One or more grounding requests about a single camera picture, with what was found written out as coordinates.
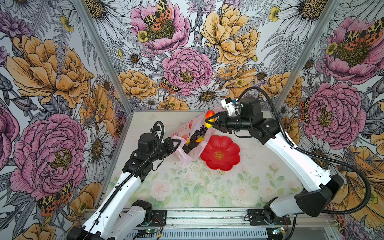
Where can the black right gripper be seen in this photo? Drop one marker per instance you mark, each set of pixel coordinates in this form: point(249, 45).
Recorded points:
point(223, 121)

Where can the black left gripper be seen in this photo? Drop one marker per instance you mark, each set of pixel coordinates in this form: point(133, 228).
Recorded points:
point(168, 141)

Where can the red toy apple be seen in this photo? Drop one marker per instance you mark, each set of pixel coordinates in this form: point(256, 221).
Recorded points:
point(209, 118)

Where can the pink plastic bag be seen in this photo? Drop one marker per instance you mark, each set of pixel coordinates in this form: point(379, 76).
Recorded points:
point(188, 152)

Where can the dark purple toy grapes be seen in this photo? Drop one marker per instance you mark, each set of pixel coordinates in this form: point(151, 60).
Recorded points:
point(197, 133)

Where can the green yellow toy mango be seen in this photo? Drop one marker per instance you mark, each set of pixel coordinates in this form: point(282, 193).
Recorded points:
point(200, 139)

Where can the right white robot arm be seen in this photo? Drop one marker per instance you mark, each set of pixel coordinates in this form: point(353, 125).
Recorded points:
point(320, 187)

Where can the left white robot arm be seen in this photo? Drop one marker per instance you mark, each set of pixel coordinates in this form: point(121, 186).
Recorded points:
point(106, 223)

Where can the red flower-shaped plate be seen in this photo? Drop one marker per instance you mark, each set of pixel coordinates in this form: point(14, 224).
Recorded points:
point(221, 153)

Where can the green circuit board left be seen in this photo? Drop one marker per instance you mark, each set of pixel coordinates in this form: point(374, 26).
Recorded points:
point(148, 231)

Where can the green circuit board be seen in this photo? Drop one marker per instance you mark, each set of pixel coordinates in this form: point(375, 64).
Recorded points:
point(148, 231)
point(277, 231)

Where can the green circuit board right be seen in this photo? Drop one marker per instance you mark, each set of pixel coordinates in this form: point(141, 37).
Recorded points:
point(277, 231)

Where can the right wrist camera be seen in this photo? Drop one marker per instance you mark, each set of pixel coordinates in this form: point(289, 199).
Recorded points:
point(231, 106)

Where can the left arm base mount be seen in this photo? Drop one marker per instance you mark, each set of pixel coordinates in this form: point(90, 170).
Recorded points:
point(158, 219)

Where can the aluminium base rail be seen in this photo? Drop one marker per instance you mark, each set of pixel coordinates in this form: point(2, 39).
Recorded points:
point(228, 224)

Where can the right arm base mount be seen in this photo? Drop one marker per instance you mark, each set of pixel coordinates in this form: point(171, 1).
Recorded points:
point(260, 217)

